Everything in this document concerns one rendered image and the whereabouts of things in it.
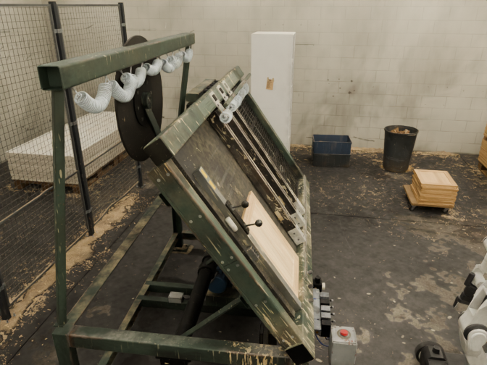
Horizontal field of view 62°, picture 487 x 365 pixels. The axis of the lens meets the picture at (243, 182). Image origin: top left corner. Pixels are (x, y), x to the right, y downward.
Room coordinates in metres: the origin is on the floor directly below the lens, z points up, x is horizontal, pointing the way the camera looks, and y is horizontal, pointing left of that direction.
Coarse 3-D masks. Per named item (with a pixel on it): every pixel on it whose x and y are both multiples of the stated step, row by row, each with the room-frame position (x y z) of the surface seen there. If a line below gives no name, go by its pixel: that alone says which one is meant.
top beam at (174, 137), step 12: (228, 72) 3.49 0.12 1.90; (240, 72) 3.66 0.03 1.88; (216, 84) 2.88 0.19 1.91; (228, 84) 3.07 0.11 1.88; (204, 96) 2.41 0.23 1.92; (192, 108) 2.12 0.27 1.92; (204, 108) 2.28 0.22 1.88; (180, 120) 1.88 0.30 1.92; (192, 120) 2.01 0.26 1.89; (204, 120) 2.17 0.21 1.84; (168, 132) 1.69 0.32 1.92; (180, 132) 1.80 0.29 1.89; (192, 132) 1.91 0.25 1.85; (156, 144) 1.60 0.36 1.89; (168, 144) 1.62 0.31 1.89; (180, 144) 1.71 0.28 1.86; (156, 156) 1.60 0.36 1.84; (168, 156) 1.60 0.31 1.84
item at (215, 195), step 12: (204, 180) 1.84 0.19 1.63; (216, 192) 1.84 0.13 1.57; (216, 204) 1.83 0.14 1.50; (228, 216) 1.82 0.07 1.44; (240, 228) 1.81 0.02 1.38; (252, 240) 1.82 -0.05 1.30; (264, 252) 1.84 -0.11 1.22; (264, 264) 1.80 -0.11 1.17; (276, 276) 1.79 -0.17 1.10; (288, 288) 1.80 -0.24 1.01; (288, 300) 1.78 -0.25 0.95
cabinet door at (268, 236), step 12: (252, 204) 2.19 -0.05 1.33; (252, 216) 2.08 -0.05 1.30; (264, 216) 2.23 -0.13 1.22; (252, 228) 1.97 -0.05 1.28; (264, 228) 2.11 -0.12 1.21; (276, 228) 2.27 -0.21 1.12; (264, 240) 2.00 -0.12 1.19; (276, 240) 2.15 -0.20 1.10; (276, 252) 2.03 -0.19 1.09; (288, 252) 2.19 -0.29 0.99; (276, 264) 1.93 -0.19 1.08; (288, 264) 2.07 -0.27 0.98; (288, 276) 1.96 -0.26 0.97
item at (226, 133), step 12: (216, 96) 2.58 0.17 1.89; (216, 120) 2.51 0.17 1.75; (228, 132) 2.50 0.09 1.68; (228, 144) 2.50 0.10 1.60; (240, 144) 2.53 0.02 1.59; (240, 156) 2.49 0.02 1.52; (252, 168) 2.48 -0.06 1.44; (252, 180) 2.48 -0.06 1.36; (264, 180) 2.48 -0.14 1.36; (264, 192) 2.47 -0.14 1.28; (276, 204) 2.45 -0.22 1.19; (288, 216) 2.45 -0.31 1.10; (288, 228) 2.44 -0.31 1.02; (300, 240) 2.43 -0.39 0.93
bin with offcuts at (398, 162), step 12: (396, 132) 6.40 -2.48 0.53; (408, 132) 6.13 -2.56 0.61; (384, 144) 6.18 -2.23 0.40; (396, 144) 5.97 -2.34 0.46; (408, 144) 5.95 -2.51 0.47; (384, 156) 6.16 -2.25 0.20; (396, 156) 5.97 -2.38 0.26; (408, 156) 5.98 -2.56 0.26; (384, 168) 6.14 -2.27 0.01; (396, 168) 5.98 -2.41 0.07
